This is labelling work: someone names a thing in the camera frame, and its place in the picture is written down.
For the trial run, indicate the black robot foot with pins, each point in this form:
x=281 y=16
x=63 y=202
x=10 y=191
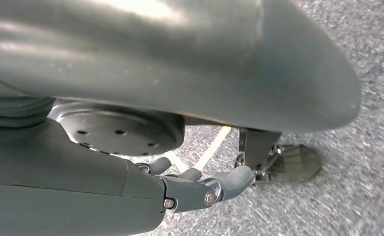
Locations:
x=296 y=163

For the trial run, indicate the silver robot leg joint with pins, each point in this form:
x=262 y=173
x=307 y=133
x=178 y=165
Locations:
x=120 y=130

